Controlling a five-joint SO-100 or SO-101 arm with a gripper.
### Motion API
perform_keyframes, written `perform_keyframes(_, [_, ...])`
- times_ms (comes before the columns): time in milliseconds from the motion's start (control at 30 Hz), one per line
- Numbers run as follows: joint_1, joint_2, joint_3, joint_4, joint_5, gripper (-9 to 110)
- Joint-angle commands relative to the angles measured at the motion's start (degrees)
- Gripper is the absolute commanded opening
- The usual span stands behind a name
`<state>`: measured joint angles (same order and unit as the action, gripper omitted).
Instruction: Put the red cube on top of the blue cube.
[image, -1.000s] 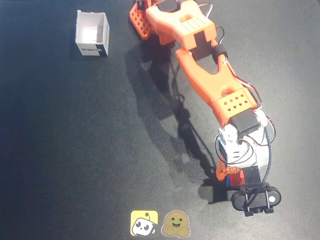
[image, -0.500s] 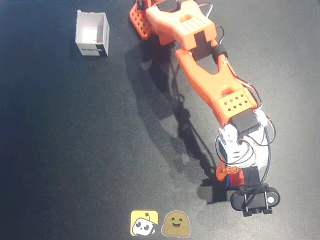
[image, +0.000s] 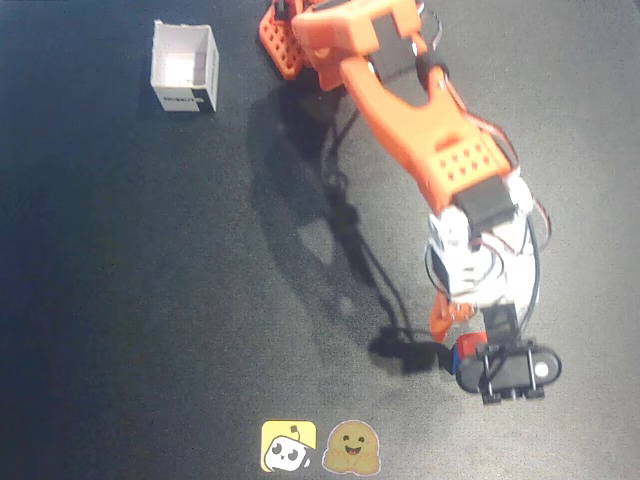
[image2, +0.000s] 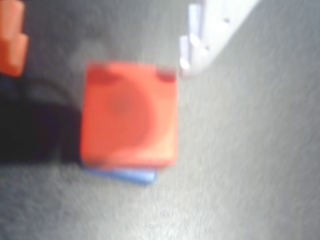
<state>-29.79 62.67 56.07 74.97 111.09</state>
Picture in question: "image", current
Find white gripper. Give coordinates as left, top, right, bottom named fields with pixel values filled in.
left=424, top=232, right=539, bottom=347

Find red cube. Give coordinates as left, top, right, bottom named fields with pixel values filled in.
left=455, top=331, right=490, bottom=357

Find orange robot base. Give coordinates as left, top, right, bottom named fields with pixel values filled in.
left=256, top=0, right=307, bottom=81

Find hugging face emoji sticker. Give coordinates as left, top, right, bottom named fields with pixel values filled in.
left=321, top=419, right=382, bottom=475

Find yellow robot face sticker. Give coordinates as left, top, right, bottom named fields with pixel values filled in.
left=259, top=419, right=318, bottom=473

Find white cardboard box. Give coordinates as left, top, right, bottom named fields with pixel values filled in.
left=149, top=18, right=221, bottom=115

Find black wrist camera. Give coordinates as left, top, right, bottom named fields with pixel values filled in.
left=455, top=339, right=562, bottom=405

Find black camera cable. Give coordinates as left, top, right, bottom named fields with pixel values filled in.
left=519, top=214, right=544, bottom=331

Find red white servo wire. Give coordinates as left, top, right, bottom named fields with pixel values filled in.
left=414, top=2, right=447, bottom=56

